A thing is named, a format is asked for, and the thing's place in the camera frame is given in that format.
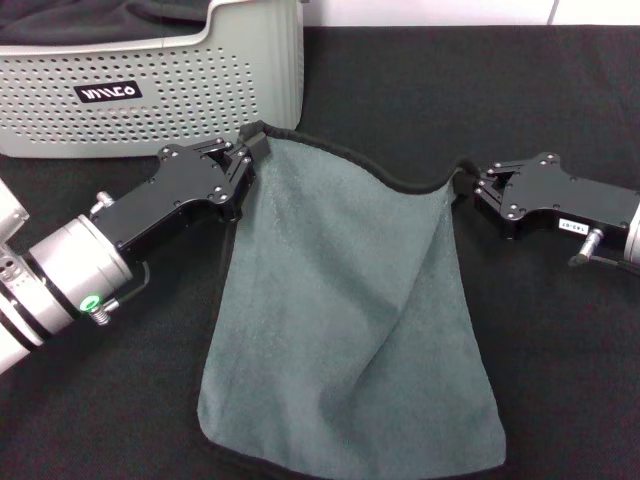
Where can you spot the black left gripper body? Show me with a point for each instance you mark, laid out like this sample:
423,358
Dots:
185,185

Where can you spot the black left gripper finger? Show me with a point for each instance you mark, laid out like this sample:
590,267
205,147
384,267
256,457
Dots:
220,147
245,175

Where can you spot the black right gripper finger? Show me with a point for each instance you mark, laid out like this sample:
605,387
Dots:
502,169
492,200

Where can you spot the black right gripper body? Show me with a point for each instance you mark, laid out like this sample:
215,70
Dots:
550,195

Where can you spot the grey and orange towel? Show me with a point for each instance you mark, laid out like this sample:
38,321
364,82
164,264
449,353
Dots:
325,300

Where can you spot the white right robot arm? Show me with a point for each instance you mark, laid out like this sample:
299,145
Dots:
634,230

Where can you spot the grey perforated storage box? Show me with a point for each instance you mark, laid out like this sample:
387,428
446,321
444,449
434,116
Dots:
275,75

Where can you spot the black tablecloth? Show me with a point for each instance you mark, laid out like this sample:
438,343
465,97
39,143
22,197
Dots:
550,350

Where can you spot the silver plug connector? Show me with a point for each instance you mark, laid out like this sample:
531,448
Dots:
102,200

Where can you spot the dark grey cloth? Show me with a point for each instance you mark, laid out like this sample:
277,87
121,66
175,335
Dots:
75,20

